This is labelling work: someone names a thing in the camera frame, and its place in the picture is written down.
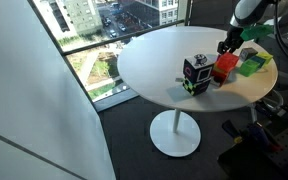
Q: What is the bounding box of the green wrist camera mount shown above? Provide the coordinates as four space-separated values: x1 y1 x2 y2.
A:
240 25 274 41

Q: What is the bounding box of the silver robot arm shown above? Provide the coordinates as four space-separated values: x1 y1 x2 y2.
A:
217 0 288 54

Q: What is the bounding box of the yellow-green plastic block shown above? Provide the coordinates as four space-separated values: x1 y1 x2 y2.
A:
257 52 273 65

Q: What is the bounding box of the blue white paper cube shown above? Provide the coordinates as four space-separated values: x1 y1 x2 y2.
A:
183 54 214 83

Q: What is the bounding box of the teal plastic block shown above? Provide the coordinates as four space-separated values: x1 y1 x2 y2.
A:
250 56 265 68

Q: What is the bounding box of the white round table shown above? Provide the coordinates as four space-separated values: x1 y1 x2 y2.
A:
117 26 278 157

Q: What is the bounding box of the grey plastic block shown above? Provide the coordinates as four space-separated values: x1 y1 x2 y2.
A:
239 47 257 61

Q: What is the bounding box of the orange plastic block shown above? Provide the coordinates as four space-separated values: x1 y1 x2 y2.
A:
216 52 239 72

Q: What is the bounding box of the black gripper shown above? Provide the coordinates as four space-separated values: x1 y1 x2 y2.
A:
217 26 244 54

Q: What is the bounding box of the black equipment cart with clamps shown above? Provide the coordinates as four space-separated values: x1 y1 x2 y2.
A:
217 101 288 180

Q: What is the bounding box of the green plastic block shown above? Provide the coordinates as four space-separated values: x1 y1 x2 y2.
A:
239 59 259 77

